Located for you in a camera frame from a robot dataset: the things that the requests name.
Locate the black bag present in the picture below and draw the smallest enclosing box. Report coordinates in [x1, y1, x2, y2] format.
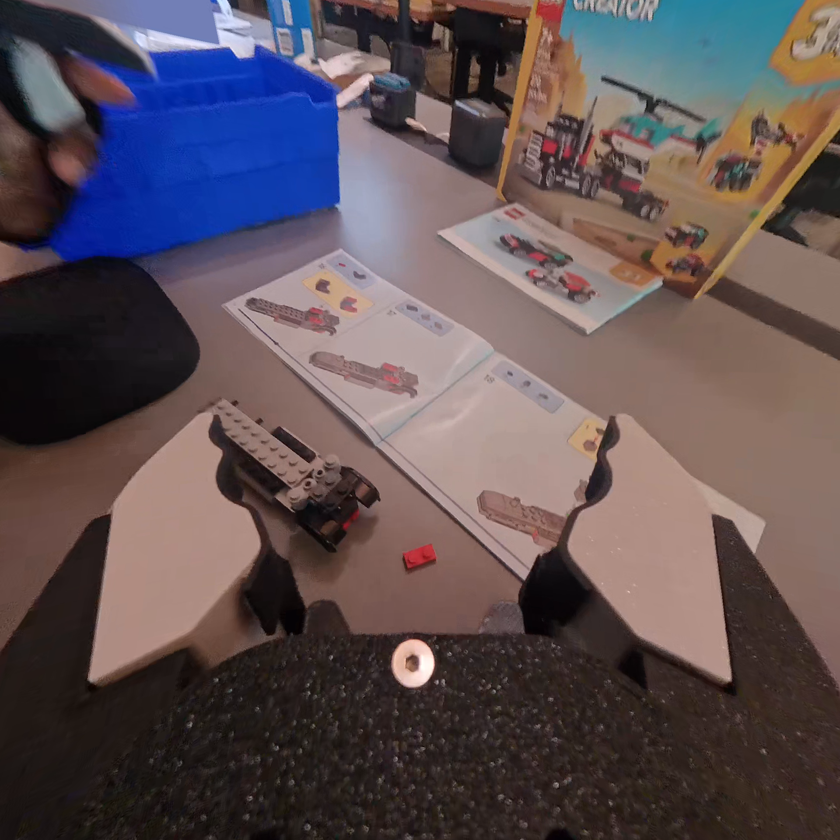
[449, 98, 509, 169]

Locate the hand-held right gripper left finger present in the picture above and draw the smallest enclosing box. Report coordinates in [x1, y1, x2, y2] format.
[88, 410, 307, 686]

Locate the black device with teal top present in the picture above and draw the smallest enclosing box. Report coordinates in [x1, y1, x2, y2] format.
[369, 72, 418, 130]

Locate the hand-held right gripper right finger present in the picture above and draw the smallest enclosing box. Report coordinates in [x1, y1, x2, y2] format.
[518, 413, 734, 686]

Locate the black mesh cushion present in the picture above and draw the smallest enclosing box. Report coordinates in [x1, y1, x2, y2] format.
[0, 257, 201, 446]

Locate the blue tablecloth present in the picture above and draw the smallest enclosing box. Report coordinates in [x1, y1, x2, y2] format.
[26, 45, 341, 262]

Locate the person's left hand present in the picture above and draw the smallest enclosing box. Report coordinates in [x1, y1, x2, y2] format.
[0, 56, 139, 242]

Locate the grey desk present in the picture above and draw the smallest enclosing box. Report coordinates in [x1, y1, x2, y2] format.
[0, 92, 840, 683]

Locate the instruction booklet with car cover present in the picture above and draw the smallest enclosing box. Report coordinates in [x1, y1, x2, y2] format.
[438, 205, 664, 336]

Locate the grey toy brick model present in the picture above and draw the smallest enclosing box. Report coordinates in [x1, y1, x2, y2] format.
[210, 397, 382, 553]

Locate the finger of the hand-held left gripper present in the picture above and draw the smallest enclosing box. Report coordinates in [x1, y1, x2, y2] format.
[92, 16, 160, 76]

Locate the toy brick box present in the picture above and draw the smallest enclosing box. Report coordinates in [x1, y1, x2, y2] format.
[495, 0, 840, 299]

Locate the blue toy box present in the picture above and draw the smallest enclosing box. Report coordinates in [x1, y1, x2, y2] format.
[266, 0, 319, 61]

